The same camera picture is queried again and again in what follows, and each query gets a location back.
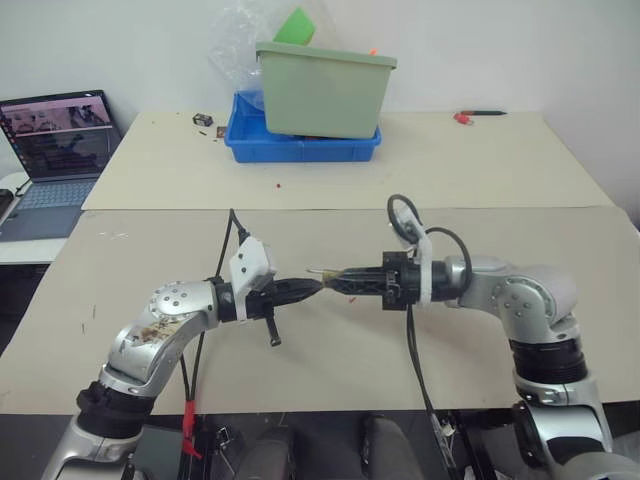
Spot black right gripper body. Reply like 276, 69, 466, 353
382, 249, 421, 311

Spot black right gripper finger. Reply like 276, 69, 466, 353
324, 279, 386, 299
339, 266, 386, 283

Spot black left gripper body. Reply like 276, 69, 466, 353
244, 280, 284, 350

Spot blue plastic tray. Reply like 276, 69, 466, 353
223, 92, 384, 164

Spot dark grey rounded shape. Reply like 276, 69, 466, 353
361, 414, 417, 480

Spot pale green plastic bin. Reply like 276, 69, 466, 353
255, 40, 399, 141

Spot clear plastic bag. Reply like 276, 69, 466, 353
207, 2, 282, 109

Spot open laptop computer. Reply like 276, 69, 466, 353
0, 89, 124, 244

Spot bright green sheet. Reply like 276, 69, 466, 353
272, 5, 319, 46

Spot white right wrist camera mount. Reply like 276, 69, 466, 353
397, 207, 434, 304

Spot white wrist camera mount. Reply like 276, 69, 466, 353
397, 207, 434, 304
228, 238, 279, 321

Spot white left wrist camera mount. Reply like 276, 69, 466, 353
228, 238, 279, 321

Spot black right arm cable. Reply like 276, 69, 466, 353
405, 302, 446, 454

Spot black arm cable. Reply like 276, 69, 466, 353
405, 302, 446, 454
180, 208, 251, 406

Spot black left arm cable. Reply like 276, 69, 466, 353
180, 208, 251, 406

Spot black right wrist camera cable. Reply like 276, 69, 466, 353
387, 193, 474, 301

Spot red cable clip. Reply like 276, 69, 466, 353
181, 397, 204, 459

